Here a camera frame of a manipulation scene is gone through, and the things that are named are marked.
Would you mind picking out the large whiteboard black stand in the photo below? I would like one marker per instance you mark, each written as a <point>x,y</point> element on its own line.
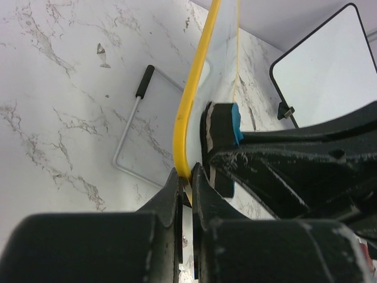
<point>284,111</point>

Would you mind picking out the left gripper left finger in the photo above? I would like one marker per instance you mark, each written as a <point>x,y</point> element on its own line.
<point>140,246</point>

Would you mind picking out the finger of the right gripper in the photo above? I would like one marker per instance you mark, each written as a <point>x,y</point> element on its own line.
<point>304,185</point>
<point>353,124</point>

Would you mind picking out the small whiteboard wire stand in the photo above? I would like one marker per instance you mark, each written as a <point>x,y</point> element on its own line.
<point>145,147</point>

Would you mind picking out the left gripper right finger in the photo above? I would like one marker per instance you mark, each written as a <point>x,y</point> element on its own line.
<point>229,247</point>

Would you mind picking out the yellow framed small whiteboard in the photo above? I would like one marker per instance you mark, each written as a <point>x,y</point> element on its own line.
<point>208,117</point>

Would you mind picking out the black framed large whiteboard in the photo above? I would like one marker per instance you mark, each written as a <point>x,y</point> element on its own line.
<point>328,74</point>

